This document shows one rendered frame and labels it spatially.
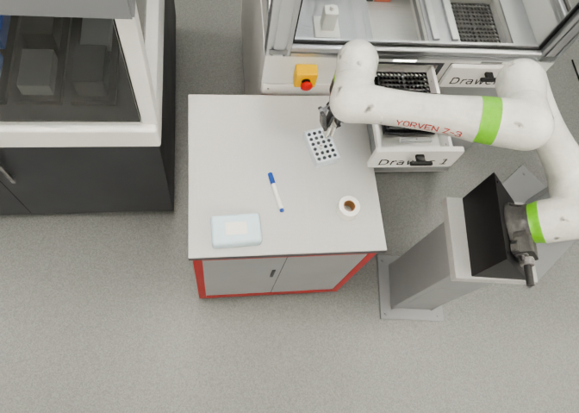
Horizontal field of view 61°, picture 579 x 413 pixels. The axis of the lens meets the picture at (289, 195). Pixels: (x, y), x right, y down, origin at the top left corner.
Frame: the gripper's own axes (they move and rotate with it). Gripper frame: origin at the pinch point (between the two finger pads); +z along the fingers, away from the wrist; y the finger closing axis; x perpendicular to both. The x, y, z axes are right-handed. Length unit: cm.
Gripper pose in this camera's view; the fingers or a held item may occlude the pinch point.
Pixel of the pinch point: (329, 128)
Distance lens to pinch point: 162.1
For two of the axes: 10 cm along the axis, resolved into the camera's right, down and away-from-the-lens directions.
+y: -9.4, 2.5, -2.5
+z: -1.4, 3.9, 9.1
